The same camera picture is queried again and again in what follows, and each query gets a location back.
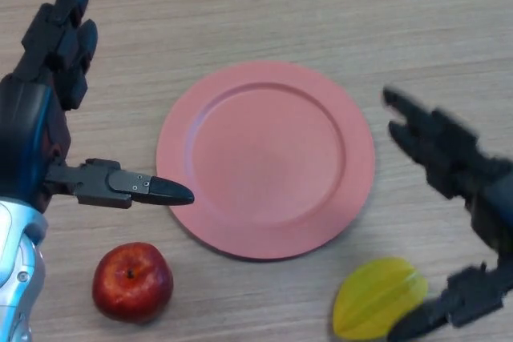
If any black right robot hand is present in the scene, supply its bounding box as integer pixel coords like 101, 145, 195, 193
380, 85, 513, 342

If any yellow starfruit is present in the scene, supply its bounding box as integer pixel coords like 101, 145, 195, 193
331, 257, 429, 340

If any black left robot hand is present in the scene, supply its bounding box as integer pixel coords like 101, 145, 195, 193
0, 0, 196, 215

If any red apple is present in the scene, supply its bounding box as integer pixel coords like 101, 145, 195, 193
91, 242, 175, 325

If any pink round plate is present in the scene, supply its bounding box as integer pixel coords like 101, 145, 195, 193
156, 60, 377, 263

